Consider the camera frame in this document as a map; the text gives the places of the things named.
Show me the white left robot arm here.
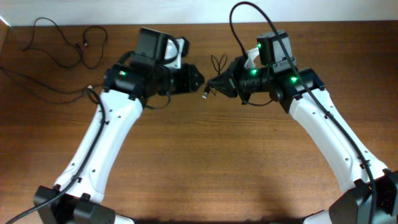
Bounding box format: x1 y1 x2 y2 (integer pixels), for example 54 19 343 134
34 28 204 223

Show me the black cable bundle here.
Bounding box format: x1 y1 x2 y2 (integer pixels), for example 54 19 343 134
201 54 228 100

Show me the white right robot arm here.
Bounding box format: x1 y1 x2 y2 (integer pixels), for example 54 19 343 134
203 30 397 223

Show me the black USB cable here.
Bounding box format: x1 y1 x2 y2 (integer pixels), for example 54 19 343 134
21 17 109 70
0 65 103 105

